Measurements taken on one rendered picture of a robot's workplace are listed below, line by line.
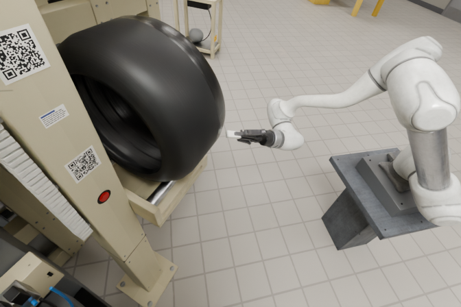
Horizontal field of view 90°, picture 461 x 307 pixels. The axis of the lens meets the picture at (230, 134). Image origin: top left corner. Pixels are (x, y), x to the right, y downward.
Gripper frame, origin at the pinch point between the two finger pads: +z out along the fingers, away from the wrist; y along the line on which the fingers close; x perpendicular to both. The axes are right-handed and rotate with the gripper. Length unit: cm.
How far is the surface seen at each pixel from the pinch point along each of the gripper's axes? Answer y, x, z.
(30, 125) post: -24, -15, 62
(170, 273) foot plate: 93, -55, 0
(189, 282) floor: 88, -62, -10
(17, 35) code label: -36, -6, 64
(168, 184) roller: 13.7, -17.6, 24.8
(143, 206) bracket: 11.1, -25.5, 34.6
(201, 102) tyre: -23.9, -3.3, 26.3
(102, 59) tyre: -24, 4, 52
